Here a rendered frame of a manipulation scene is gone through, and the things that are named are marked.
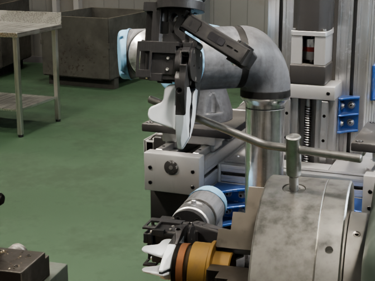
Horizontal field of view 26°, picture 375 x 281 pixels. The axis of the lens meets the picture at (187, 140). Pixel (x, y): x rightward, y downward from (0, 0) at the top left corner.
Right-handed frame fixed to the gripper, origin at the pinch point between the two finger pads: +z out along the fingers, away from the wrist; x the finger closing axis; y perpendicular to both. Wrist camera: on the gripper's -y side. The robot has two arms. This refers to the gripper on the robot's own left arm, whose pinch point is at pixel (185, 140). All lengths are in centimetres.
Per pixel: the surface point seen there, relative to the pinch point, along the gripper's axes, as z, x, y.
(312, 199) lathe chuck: 7.3, -4.2, -18.3
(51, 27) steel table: -83, -509, 256
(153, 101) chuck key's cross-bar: -5.7, -5.3, 6.9
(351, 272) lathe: 16.9, -2.7, -24.6
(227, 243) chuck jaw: 15.9, -12.8, -4.6
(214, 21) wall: -132, -791, 184
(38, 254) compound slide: 23.2, -25.8, 33.7
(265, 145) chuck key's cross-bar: 0.0, -3.9, -11.1
